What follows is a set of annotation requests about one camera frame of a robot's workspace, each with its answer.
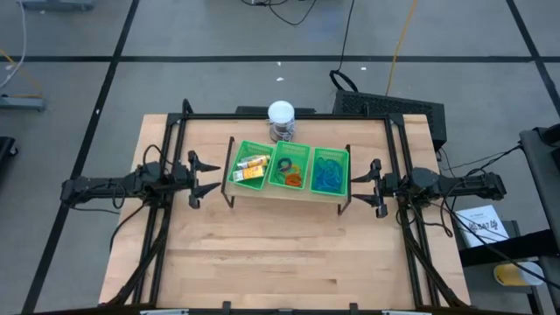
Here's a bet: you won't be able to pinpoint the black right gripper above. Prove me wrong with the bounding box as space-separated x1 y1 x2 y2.
349 157 413 220

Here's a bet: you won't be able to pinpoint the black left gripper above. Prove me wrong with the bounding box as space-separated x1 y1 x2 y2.
172 150 222 210

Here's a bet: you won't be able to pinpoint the green slotted plastic basket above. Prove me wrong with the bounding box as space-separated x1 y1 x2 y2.
308 146 351 197
267 140 312 192
225 139 277 192

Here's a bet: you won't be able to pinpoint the teal rubber band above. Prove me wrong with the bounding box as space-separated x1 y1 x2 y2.
313 157 332 176

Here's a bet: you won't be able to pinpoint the wooden shelf riser black legs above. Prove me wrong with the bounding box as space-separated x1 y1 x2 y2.
220 136 354 217

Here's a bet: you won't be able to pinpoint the black flat device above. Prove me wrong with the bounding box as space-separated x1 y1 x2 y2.
234 105 317 116

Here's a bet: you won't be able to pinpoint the black perforated computer case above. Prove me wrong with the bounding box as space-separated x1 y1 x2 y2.
331 88 448 153

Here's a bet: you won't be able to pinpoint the white-lidded jar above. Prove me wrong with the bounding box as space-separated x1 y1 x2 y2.
266 99 298 144

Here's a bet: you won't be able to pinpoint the white printed paper sheet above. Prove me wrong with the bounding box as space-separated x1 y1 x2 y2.
453 204 512 249

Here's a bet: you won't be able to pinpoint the black shelf beam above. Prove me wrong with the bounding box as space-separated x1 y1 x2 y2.
458 228 560 269

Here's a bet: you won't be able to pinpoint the yellow and white container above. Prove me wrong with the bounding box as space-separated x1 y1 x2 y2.
493 261 547 289

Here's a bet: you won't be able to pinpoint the black cart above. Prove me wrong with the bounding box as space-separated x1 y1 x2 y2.
518 123 560 263

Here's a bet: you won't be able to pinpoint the grey metal bar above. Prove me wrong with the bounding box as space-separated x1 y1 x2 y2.
0 94 48 111
19 0 96 13

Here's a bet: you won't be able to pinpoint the black equipment piece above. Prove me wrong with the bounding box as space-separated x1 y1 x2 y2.
0 135 19 172

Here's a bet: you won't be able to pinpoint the black metal table frame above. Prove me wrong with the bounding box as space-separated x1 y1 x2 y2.
101 98 473 312

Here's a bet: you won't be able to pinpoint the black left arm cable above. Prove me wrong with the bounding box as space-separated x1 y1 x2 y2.
142 143 172 172

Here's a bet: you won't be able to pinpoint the black loose cable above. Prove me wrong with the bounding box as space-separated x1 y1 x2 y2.
108 201 148 253

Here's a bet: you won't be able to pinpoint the thin black cable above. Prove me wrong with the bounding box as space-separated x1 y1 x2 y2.
438 143 524 172
441 203 560 292

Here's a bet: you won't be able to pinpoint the yellow floor cable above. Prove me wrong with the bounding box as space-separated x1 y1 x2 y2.
383 0 420 96

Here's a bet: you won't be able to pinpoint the black looped floor cable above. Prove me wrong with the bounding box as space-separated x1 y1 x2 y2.
327 0 361 94

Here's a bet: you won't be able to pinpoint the black curved floor cable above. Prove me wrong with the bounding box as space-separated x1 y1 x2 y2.
241 0 319 27

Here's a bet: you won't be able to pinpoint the white floor cable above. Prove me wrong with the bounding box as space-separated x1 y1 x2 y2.
0 0 28 91

